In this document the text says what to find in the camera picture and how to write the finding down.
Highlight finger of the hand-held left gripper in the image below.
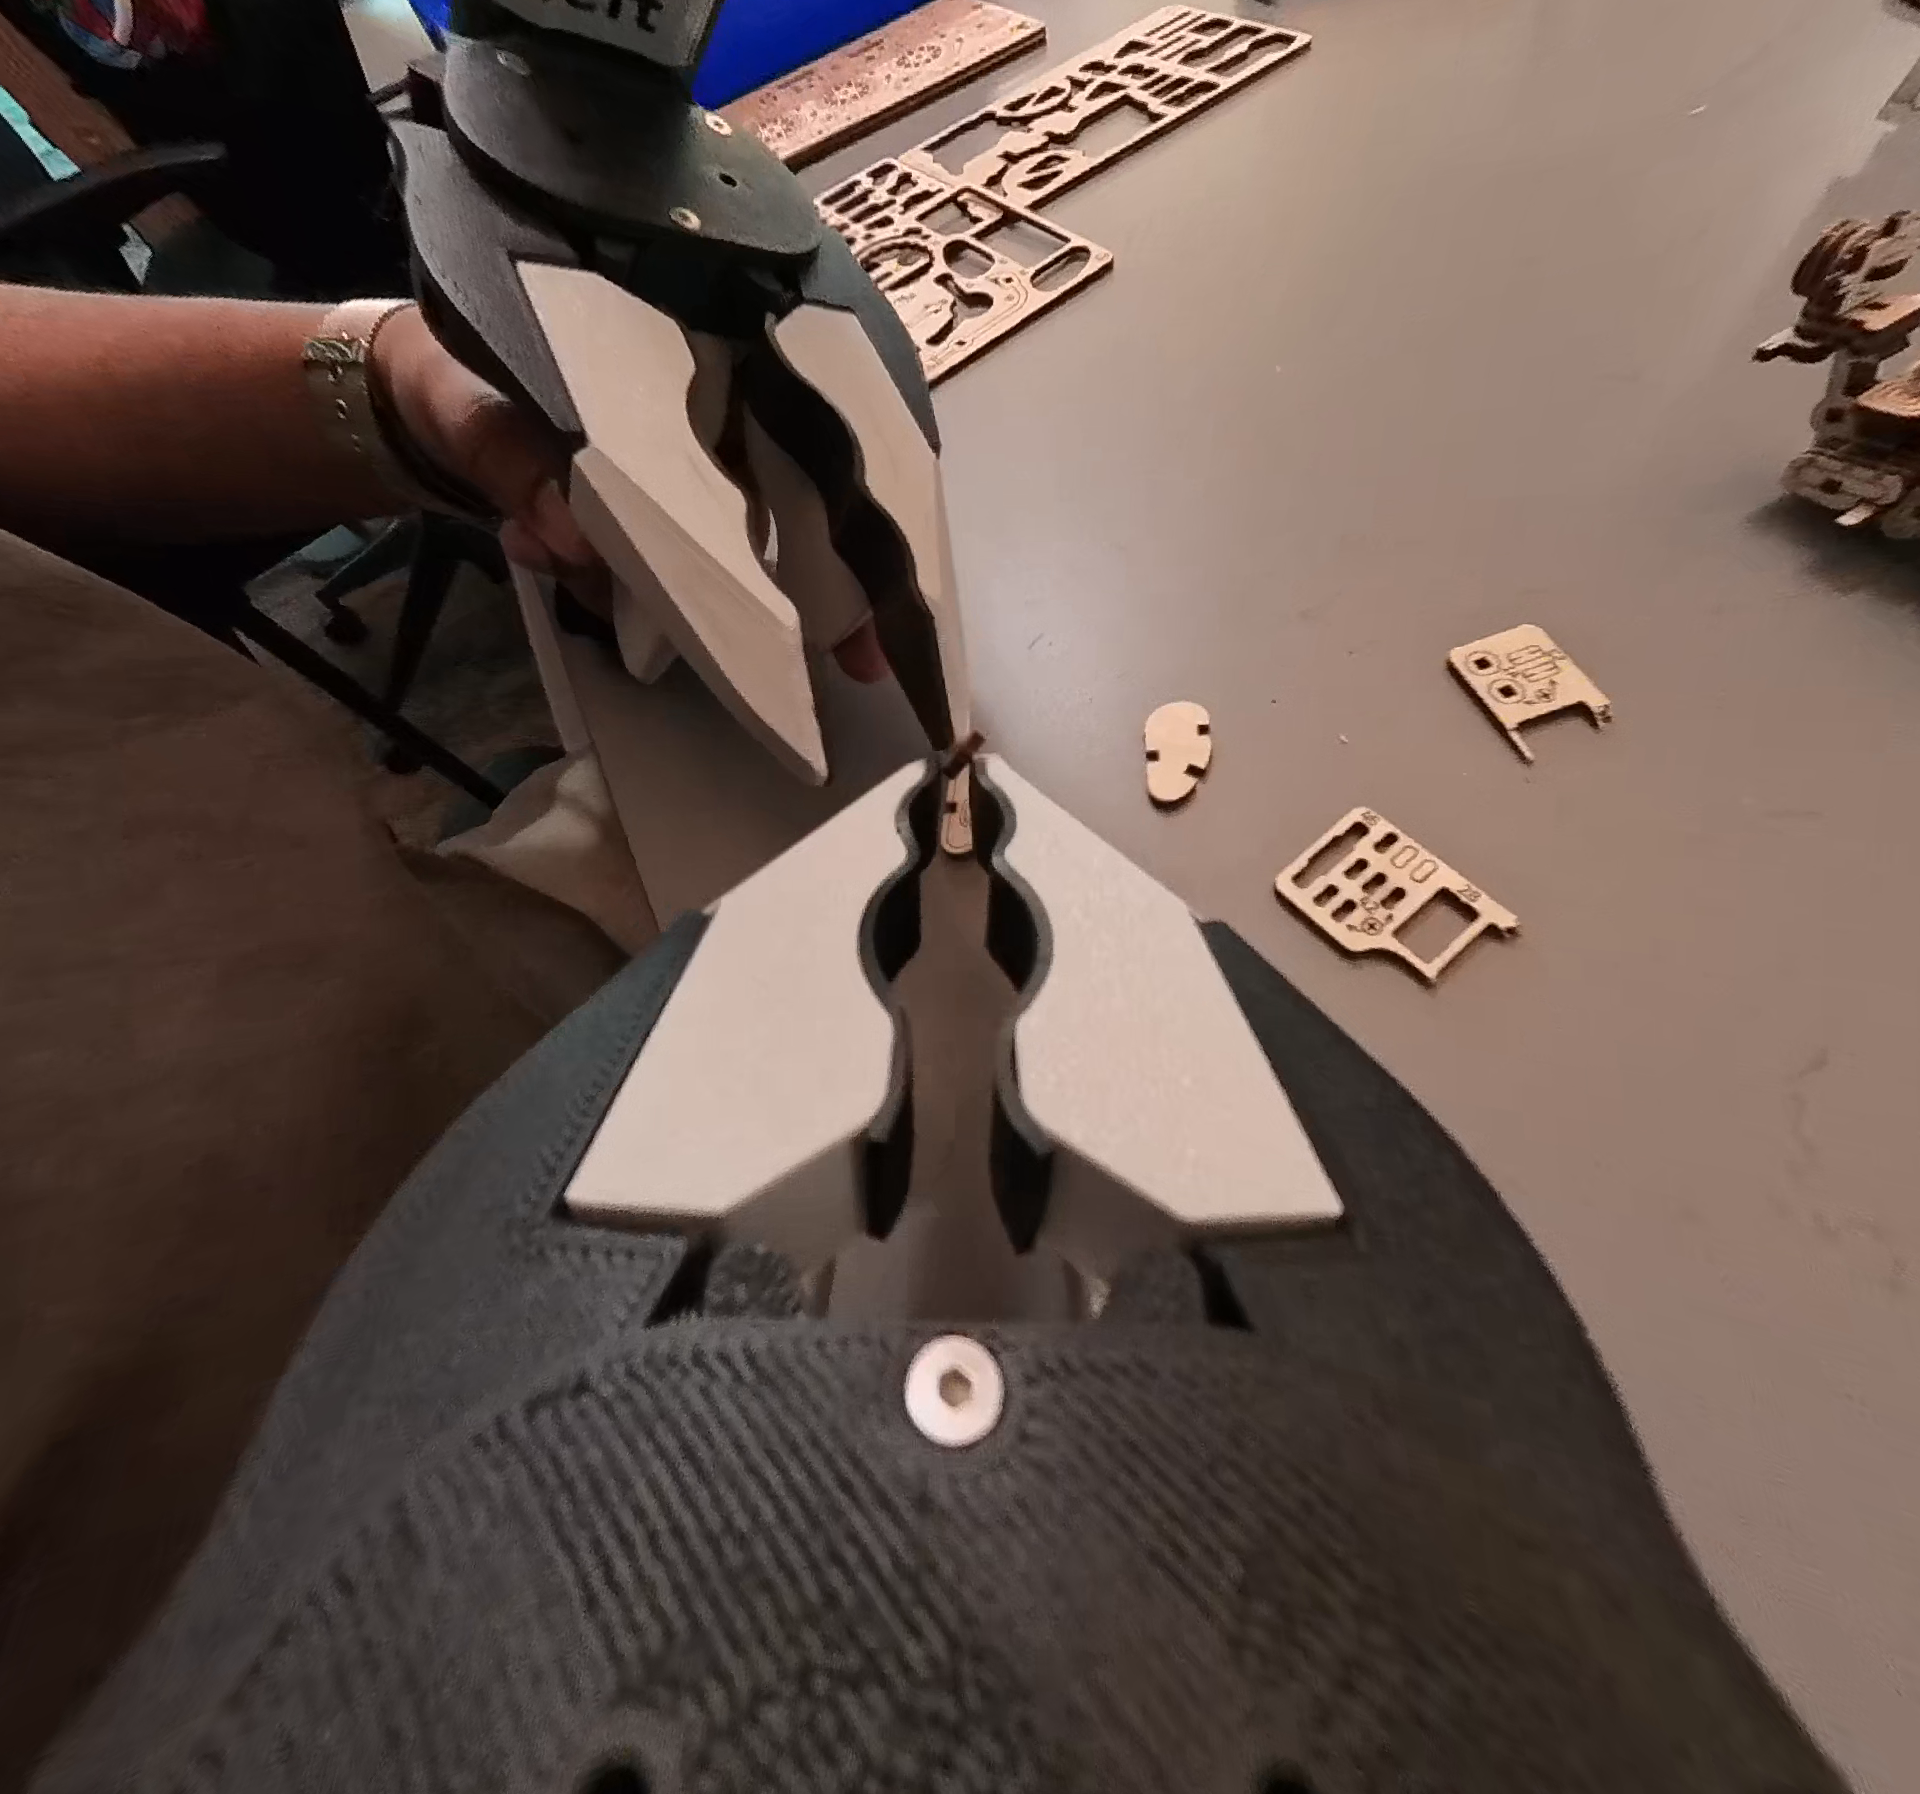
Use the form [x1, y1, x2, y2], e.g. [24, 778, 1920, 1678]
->
[740, 297, 972, 747]
[511, 264, 833, 785]

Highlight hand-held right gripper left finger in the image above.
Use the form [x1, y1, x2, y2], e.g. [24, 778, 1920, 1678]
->
[557, 754, 946, 1315]

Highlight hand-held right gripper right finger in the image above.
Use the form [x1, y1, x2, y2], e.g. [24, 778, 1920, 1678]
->
[972, 754, 1345, 1307]

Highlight wooden offcut with slot grid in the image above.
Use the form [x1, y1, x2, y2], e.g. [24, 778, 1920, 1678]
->
[1273, 808, 1520, 987]

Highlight person's left forearm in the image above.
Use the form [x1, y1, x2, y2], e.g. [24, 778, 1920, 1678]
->
[0, 281, 391, 534]

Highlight grey desk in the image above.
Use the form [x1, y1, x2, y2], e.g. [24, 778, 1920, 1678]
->
[511, 0, 1920, 1794]

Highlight person's left hand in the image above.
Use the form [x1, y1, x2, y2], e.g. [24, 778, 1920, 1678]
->
[367, 309, 613, 618]

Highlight wide punched wooden sheet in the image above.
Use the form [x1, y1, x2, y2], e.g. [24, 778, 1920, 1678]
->
[811, 159, 1112, 387]

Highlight black office chair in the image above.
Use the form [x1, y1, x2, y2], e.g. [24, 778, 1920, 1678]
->
[0, 145, 511, 812]

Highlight dark engraved wooden sheet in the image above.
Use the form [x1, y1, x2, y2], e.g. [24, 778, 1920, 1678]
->
[720, 0, 1050, 167]

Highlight person's beige trousers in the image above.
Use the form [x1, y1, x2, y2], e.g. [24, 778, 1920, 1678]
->
[434, 747, 663, 950]

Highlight long punched wooden sheet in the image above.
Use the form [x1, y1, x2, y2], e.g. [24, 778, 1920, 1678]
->
[897, 5, 1313, 234]

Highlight wooden offcut with square holes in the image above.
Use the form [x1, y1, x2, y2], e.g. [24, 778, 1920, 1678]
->
[1448, 625, 1614, 765]

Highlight wooden motorcycle model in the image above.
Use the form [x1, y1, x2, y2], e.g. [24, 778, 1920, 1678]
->
[1754, 212, 1920, 544]

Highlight gold wrist bracelet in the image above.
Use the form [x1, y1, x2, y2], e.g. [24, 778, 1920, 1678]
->
[299, 297, 420, 478]

